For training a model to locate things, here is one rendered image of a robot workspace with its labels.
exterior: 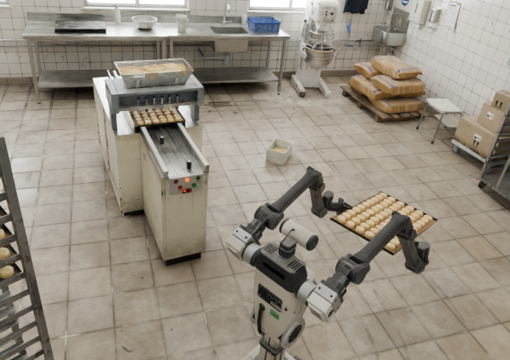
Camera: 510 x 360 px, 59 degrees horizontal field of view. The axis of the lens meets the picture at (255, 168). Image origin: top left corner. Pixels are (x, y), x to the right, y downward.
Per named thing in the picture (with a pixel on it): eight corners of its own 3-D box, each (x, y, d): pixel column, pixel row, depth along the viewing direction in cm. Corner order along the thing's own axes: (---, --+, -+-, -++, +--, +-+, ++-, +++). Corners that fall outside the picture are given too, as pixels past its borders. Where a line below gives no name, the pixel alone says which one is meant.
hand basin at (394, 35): (411, 74, 700) (431, 0, 644) (389, 74, 688) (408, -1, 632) (378, 53, 779) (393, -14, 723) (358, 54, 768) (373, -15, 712)
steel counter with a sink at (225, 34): (34, 105, 577) (17, 5, 514) (39, 84, 633) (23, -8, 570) (282, 95, 679) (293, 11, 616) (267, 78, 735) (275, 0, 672)
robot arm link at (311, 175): (311, 159, 229) (328, 168, 224) (308, 177, 239) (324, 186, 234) (253, 211, 205) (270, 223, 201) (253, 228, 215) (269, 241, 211)
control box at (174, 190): (168, 193, 315) (168, 176, 308) (201, 187, 325) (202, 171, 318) (170, 196, 313) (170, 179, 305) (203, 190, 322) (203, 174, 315)
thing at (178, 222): (143, 216, 402) (138, 125, 356) (181, 210, 416) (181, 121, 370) (163, 270, 349) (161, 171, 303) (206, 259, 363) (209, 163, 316)
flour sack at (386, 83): (385, 96, 604) (388, 84, 595) (367, 85, 636) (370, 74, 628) (427, 93, 631) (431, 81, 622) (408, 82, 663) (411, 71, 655)
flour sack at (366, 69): (365, 81, 650) (367, 70, 641) (351, 71, 684) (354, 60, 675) (407, 80, 672) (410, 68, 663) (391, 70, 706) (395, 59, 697)
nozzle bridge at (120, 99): (107, 118, 376) (104, 78, 358) (191, 109, 405) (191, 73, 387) (114, 135, 351) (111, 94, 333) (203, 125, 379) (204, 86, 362)
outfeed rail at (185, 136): (141, 74, 468) (141, 68, 464) (144, 74, 469) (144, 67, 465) (205, 173, 315) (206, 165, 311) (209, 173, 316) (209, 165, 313)
